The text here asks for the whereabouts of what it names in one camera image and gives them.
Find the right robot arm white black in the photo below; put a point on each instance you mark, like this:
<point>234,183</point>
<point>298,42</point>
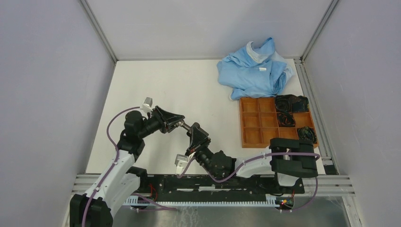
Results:
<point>288,159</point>

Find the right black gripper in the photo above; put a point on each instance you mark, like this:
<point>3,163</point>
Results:
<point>196,138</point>

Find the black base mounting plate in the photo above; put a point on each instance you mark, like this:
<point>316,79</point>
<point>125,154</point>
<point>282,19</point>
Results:
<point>201,188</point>

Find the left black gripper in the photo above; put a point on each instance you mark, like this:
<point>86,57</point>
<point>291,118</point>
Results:
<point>167,119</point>

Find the orange compartment tray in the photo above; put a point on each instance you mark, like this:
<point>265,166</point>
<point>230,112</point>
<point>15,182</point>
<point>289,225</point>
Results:
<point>263,119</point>

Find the dark metal faucet tee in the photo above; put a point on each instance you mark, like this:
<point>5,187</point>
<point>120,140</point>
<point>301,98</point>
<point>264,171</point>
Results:
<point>194,125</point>

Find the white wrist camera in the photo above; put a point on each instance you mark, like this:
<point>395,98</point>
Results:
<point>147,105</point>
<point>182,163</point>

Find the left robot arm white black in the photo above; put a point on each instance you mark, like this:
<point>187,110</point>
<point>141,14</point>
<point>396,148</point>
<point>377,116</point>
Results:
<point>97,206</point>

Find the blue crumpled cloth garment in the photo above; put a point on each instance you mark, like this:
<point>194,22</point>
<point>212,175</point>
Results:
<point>254,72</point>

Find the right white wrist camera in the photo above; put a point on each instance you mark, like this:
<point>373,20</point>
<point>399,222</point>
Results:
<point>182,163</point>

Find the small grey faucet fitting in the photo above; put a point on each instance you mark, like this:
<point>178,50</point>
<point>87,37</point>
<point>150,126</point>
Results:
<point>184,125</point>

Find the white slotted cable duct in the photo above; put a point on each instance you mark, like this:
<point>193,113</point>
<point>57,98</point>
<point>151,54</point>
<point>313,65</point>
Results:
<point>271,201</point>

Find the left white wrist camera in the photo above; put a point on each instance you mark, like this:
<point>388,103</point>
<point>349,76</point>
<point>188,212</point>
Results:
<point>147,105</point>

